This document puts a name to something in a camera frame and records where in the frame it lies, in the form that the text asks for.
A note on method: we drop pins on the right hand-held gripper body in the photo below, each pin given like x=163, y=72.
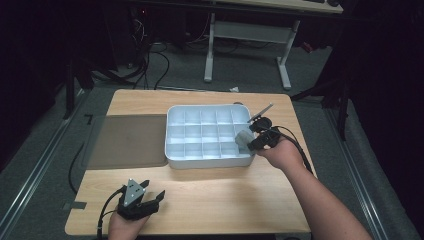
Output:
x=268, y=136

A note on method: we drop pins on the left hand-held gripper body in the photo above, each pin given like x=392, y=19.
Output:
x=135, y=203

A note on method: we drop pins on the grey sock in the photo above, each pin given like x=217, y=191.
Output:
x=243, y=138

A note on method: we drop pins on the white divided storage box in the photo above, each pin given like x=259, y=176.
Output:
x=203, y=140

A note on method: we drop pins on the person's right hand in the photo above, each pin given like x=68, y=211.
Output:
x=283, y=155

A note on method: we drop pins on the person's left hand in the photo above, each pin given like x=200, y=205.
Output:
x=125, y=228

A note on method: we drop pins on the white paper scrap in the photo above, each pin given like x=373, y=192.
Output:
x=234, y=89

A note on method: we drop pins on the dark grey mat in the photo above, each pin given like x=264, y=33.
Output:
x=130, y=141

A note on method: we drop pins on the grey tape piece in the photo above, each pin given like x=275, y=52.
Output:
x=76, y=205

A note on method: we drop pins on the black stand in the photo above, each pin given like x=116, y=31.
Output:
x=70, y=90
x=343, y=110

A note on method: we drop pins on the black tape mark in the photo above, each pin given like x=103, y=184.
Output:
x=89, y=117

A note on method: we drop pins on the white-legged wooden desk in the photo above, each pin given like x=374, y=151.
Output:
x=246, y=31

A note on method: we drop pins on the metal floor rail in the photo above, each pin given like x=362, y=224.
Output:
x=356, y=180
x=36, y=166

